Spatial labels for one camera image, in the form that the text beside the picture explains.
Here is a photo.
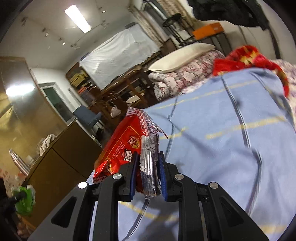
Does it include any green white wipes pack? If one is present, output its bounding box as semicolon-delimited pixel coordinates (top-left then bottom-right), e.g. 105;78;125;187
12;185;36;216

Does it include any red snack bag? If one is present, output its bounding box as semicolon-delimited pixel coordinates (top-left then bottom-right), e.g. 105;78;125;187
93;107;165;198

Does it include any brown wooden cabinet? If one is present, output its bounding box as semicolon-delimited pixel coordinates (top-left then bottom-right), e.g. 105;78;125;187
23;123;102;228

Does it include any blue checked bed sheet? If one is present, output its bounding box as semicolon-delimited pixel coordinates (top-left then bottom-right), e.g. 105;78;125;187
87;68;296;241

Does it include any blue chair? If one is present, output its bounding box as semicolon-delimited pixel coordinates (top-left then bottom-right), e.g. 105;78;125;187
73;105;102;133

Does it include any wooden chair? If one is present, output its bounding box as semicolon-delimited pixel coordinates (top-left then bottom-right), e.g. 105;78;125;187
94;65;155;130

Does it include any floral quilt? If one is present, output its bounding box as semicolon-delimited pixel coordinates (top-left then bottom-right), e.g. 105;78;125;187
148;50;225;101

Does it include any red patterned blanket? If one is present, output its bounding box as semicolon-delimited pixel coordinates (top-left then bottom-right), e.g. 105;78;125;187
212;45;290;97

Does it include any white plastic cover sheet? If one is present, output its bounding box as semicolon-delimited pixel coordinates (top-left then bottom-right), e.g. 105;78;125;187
79;24;160;89

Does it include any white pillow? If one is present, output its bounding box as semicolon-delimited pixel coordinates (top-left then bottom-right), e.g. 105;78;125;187
148;43;215;73

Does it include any orange box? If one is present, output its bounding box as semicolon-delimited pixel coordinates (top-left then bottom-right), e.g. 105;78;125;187
193;22;224;40

